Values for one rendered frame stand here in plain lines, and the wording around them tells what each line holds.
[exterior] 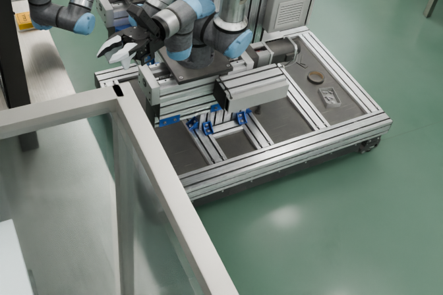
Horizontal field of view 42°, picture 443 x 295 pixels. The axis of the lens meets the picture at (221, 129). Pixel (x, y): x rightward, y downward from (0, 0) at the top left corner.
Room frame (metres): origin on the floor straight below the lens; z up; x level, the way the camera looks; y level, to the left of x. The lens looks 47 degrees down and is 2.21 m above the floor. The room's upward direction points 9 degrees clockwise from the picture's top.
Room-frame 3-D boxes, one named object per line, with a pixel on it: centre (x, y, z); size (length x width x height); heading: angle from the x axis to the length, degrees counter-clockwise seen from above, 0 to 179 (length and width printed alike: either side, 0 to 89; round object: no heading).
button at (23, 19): (1.60, 0.74, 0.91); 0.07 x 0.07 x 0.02; 32
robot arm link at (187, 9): (1.36, 0.16, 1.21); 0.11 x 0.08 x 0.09; 149
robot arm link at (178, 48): (1.37, 0.18, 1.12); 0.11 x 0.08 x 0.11; 59
